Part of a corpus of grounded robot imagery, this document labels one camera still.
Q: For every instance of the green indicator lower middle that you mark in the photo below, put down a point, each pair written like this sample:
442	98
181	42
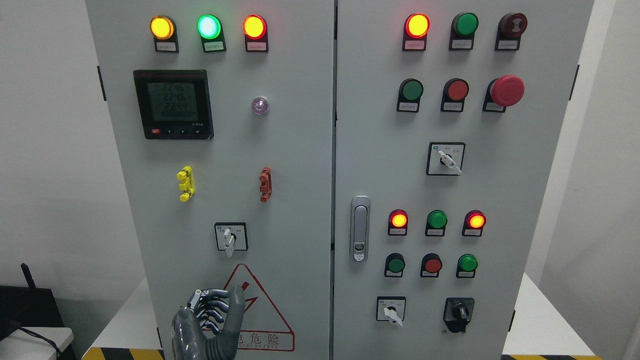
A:
436	222

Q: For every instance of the white rotary switch lower right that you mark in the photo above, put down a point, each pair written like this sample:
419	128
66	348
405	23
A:
391	309

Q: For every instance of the black digital power meter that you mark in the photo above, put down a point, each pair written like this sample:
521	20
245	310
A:
174	104

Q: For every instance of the red electrical hazard sticker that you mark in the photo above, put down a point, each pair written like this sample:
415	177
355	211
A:
263	327

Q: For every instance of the red lit indicator top right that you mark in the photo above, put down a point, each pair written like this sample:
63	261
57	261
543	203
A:
415	30

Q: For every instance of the green push button top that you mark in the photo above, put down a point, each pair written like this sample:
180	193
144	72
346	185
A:
462	33

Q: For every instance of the black router with antenna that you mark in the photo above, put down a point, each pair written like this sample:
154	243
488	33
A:
27	306

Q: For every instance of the yellow indicator light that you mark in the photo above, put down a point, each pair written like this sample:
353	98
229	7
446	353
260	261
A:
165	34

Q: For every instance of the silver door handle lock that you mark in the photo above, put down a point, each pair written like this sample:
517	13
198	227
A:
360	209

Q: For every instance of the grey right cabinet door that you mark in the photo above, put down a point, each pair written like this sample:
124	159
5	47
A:
382	153

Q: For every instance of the dark red buzzer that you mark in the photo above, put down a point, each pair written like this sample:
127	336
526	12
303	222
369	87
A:
509	32

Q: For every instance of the red push button bottom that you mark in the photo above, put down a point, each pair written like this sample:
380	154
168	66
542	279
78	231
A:
431	266

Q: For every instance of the red push button second row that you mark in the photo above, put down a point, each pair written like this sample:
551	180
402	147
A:
454	95

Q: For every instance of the red lit indicator lower right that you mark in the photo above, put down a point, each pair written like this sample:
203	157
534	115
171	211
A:
473	225

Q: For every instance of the grey left cabinet door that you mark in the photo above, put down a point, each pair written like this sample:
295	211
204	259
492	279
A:
289	236

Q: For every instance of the green push button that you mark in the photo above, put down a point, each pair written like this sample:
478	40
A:
467	266
462	33
394	265

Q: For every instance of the yellow terminal connector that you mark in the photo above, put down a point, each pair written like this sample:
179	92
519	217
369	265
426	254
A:
186	183

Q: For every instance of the red lit indicator lower left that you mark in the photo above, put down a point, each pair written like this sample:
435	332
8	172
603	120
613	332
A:
398	222

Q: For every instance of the yellow black hazard tape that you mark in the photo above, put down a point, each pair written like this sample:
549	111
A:
112	353
548	357

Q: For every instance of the red terminal connector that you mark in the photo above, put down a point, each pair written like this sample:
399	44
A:
265	186

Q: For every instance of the yellow black hazard tape left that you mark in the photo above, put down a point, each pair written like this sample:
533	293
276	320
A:
112	353

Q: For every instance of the red emergency stop button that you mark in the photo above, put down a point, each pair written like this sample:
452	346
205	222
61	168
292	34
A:
503	92

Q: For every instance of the white rotary selector switch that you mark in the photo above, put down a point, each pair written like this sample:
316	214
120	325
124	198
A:
231	237

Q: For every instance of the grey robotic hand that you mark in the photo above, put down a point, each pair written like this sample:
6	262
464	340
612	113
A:
208	327

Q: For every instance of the green push button second row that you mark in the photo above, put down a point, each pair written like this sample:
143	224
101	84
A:
409	95

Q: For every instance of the black rotary switch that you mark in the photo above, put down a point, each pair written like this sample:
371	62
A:
458	313

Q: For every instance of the white rotary switch upper right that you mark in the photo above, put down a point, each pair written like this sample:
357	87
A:
445	158

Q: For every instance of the green push button bottom right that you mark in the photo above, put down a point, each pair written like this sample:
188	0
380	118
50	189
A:
467	266

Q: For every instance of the red lit indicator light left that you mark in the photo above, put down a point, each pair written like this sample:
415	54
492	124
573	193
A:
255	34

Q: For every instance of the grey cabinet door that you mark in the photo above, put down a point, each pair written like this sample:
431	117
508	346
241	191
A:
289	236
382	153

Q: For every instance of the clear round signal lamp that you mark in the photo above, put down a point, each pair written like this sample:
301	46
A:
260	106

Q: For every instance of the green push button bottom left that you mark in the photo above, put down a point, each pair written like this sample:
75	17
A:
394	265

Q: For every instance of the yellow black hazard tape right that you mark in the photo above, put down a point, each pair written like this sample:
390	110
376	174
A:
548	357

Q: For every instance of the green lit indicator light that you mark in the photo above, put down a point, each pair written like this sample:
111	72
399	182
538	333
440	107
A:
211	34

